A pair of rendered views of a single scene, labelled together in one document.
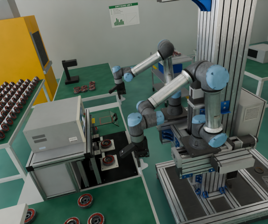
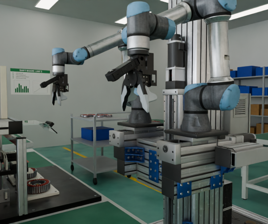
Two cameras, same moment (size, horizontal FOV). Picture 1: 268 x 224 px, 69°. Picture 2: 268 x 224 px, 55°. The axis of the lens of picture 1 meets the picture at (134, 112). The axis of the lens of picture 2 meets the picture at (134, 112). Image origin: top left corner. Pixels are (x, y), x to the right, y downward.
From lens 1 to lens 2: 0.92 m
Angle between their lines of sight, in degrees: 37
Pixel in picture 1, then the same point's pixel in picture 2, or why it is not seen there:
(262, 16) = not seen: hidden behind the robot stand
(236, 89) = not seen: hidden behind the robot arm
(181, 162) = (180, 153)
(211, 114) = (221, 52)
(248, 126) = (239, 126)
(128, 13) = (36, 80)
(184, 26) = (105, 106)
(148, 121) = (159, 17)
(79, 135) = not seen: outside the picture
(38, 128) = not seen: outside the picture
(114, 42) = (10, 113)
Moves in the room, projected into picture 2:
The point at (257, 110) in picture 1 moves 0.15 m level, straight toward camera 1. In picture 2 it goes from (244, 104) to (250, 105)
